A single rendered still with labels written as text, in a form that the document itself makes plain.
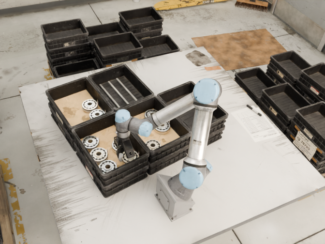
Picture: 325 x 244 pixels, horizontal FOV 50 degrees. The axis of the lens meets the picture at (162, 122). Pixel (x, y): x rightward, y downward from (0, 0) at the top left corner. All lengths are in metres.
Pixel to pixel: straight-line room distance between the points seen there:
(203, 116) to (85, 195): 0.85
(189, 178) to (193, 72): 1.39
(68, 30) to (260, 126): 2.19
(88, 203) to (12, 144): 1.49
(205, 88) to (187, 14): 3.60
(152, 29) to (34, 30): 1.69
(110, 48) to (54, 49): 0.53
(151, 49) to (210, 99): 2.16
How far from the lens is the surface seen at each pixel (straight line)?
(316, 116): 3.19
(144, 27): 3.76
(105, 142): 2.16
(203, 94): 1.63
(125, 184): 2.09
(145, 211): 2.03
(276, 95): 3.43
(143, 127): 1.76
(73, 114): 2.35
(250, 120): 2.61
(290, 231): 3.01
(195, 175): 1.69
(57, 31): 3.81
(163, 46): 3.77
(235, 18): 5.27
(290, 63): 3.91
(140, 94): 2.47
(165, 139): 2.18
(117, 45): 3.56
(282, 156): 2.46
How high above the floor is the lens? 2.46
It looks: 46 degrees down
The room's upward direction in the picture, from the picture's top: 5 degrees clockwise
